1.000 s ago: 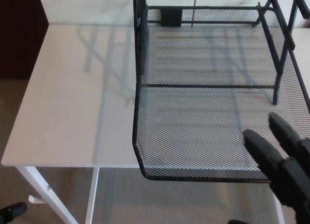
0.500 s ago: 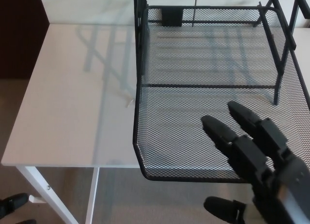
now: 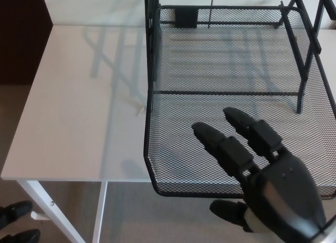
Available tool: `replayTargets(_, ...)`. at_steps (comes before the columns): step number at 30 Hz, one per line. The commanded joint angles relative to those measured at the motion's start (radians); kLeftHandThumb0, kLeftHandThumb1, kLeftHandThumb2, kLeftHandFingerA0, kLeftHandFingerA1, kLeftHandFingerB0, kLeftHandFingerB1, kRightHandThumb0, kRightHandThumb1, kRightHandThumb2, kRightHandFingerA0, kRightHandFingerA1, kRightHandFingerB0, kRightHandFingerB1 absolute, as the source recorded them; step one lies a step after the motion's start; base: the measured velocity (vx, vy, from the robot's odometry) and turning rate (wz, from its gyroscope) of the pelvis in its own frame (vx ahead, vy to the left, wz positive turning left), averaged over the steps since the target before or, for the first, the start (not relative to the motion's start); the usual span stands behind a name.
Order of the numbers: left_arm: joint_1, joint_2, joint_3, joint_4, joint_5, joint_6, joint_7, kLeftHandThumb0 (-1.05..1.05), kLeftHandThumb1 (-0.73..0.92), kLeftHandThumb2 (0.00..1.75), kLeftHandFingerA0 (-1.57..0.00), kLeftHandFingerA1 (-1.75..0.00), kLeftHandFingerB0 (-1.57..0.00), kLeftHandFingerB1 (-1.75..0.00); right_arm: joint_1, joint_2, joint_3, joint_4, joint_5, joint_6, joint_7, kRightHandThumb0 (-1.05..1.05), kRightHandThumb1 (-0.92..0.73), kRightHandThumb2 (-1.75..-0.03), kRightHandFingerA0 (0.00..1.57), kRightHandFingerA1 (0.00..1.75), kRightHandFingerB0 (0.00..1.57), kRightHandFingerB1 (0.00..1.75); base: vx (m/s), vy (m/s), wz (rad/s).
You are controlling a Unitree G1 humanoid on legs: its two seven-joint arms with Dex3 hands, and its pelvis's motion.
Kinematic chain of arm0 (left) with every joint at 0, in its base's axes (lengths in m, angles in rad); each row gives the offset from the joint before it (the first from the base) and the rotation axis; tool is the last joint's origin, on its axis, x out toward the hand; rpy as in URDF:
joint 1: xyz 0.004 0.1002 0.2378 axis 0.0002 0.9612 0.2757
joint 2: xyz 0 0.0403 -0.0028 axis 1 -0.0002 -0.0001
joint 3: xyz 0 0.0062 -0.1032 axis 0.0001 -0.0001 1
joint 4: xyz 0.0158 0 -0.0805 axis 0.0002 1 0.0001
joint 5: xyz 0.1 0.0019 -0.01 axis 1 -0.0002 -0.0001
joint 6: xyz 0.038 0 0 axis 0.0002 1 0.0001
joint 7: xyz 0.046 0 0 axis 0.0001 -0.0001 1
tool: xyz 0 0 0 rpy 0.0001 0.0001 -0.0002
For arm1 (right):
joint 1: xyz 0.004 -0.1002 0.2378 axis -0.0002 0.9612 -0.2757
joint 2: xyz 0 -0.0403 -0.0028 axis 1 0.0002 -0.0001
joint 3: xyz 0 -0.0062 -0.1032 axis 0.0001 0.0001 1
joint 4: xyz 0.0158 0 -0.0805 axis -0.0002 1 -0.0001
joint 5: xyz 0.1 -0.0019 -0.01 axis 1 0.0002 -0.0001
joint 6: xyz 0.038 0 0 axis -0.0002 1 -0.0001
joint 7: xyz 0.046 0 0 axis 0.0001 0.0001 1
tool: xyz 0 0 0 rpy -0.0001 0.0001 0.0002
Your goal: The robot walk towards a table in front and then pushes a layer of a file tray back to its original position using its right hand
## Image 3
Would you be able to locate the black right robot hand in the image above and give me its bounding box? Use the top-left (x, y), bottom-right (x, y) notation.
top-left (191, 107), bottom-right (328, 243)

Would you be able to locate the black mesh sliding tray layer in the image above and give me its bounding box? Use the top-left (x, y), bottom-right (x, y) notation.
top-left (143, 5), bottom-right (336, 201)

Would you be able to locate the white side hook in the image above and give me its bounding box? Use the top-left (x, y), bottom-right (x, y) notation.
top-left (30, 210), bottom-right (49, 221)

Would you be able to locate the black leather shoe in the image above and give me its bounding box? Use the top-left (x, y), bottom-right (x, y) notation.
top-left (0, 228), bottom-right (41, 243)
top-left (0, 200), bottom-right (34, 225)

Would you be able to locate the dark brown wooden panel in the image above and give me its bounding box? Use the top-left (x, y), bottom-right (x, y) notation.
top-left (0, 0), bottom-right (55, 86)

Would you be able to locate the black metal file tray frame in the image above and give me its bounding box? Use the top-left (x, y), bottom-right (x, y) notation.
top-left (144, 0), bottom-right (336, 115)

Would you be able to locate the white table leg frame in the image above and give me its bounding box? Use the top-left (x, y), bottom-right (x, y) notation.
top-left (16, 180), bottom-right (109, 243)

